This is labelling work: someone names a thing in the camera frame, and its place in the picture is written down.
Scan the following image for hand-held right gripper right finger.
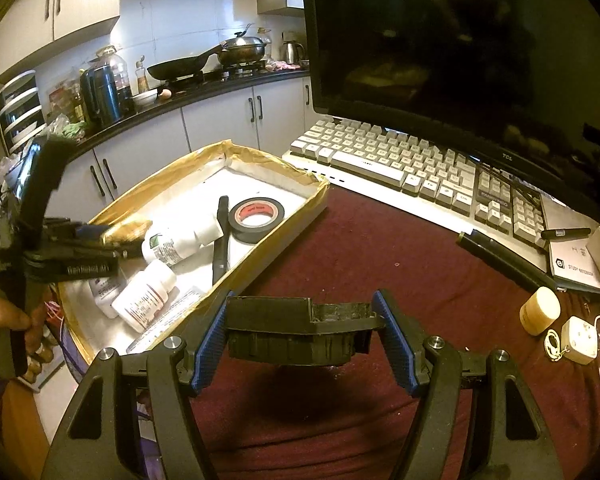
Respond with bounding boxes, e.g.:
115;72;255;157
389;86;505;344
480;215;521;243
370;289;566;480

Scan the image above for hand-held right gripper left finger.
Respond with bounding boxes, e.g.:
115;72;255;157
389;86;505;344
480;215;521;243
40;291;238;480

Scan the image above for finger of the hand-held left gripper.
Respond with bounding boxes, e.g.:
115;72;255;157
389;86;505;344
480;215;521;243
77;239;145;262
44;216;107;248

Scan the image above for white bottle green label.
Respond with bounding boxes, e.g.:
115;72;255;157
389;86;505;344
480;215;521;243
141;212;223;266

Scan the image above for white pill bottle red label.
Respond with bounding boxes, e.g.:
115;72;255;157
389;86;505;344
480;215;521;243
111;260;178;333

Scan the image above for black plastic fan housing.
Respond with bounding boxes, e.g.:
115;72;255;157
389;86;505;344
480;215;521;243
225;296;385;367

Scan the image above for black electrical tape roll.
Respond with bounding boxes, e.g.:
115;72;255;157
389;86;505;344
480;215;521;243
228;196;287;246

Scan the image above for cardboard box with gold tape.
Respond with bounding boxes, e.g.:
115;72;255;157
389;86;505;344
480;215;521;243
55;140;331;368

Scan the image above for person's left hand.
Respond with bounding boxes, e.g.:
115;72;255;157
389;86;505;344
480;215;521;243
0;280;49;376

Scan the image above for white tiered rack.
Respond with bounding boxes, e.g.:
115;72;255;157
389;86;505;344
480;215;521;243
0;70;48;153

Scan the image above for maroon cloth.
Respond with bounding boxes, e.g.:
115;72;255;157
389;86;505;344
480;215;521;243
135;185;600;480

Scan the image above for dark thermos jug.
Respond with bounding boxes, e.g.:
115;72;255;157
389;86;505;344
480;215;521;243
80;65;123;128

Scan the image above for large clear plastic bottle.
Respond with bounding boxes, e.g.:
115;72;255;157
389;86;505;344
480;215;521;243
97;45;133;111

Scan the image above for black marker green end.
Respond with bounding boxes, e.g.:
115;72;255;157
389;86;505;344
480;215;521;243
455;229;556;288

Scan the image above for small seasoning bottle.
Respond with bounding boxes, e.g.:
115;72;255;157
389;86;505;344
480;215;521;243
134;55;150;93

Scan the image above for white lower kitchen cabinets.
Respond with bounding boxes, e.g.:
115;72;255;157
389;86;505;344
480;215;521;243
75;77;313;206

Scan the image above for white kitchen cabinets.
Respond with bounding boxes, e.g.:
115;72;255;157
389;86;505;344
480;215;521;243
75;77;313;206
0;0;123;81

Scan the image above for black kitchen countertop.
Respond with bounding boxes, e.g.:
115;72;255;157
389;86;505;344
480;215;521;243
45;67;313;161

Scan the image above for white upper kitchen cabinets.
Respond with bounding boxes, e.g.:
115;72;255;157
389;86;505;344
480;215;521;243
0;0;123;81

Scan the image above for black frying pan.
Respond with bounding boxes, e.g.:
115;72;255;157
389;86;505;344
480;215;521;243
146;44;228;81

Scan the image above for white grey keyboard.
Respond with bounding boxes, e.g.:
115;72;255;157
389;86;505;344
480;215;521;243
281;115;551;251

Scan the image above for white notebook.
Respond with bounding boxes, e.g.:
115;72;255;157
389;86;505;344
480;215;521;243
540;195;600;296

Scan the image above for black pen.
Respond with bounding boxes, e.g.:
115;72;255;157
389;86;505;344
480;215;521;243
540;227;593;241

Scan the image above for black gas stove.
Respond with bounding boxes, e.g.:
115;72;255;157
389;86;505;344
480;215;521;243
200;60;278;84

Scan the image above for steel wok with lid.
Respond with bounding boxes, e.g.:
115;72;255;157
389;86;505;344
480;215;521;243
216;23;272;67

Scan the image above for steel electric kettle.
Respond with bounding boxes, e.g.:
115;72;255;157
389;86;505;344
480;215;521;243
280;39;307;65

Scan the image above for black monitor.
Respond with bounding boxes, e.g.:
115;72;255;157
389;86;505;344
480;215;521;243
299;0;600;221

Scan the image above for white ring keychain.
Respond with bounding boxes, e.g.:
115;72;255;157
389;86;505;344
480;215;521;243
544;330;568;362

